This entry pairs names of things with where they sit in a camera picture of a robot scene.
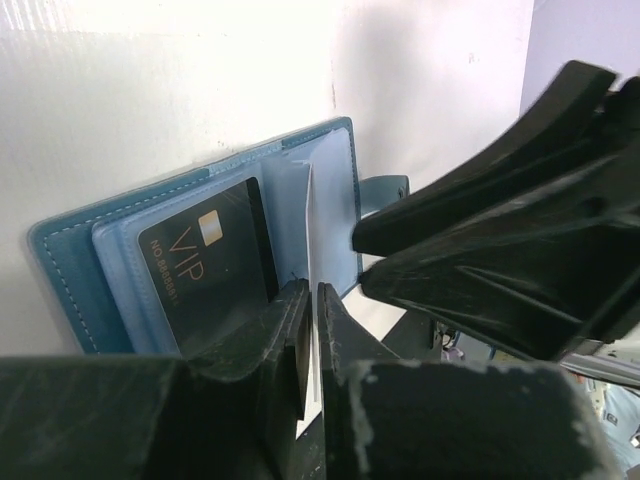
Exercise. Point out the black VIP credit card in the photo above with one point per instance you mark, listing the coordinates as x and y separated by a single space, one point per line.
313 406

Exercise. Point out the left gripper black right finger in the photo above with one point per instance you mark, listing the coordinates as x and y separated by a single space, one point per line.
468 420

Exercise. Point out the blue leather card holder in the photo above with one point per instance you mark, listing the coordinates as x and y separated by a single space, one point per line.
93 262

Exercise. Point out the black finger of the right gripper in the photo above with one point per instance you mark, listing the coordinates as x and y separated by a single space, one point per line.
532 245

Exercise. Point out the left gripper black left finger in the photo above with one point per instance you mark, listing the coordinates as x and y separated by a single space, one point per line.
228 413

